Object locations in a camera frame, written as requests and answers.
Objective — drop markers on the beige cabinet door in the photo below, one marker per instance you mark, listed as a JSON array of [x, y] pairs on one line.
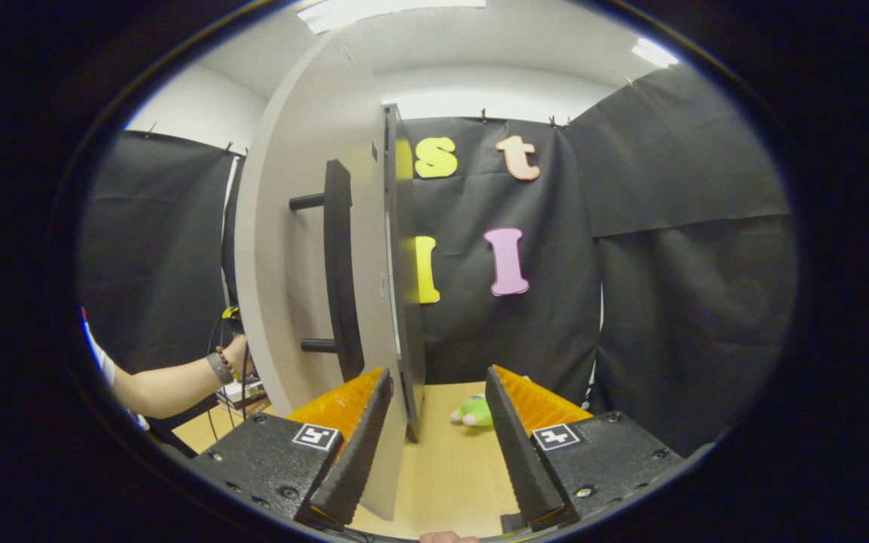
[[291, 264]]

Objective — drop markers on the large ceiling light panel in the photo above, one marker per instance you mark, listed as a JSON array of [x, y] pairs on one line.
[[389, 11]]

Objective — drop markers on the black backdrop cloth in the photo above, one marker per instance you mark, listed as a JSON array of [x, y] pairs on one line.
[[668, 302]]

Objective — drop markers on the grey wristband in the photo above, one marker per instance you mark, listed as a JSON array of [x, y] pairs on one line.
[[219, 367]]

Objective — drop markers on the green pink plush toy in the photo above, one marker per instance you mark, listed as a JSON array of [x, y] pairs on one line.
[[474, 412]]

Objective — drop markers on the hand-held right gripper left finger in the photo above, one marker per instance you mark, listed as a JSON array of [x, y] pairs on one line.
[[359, 452]]

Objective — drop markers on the person's white shirt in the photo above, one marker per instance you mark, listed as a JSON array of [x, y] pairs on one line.
[[105, 366]]

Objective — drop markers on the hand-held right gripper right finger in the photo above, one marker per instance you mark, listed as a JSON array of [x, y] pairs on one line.
[[517, 452]]

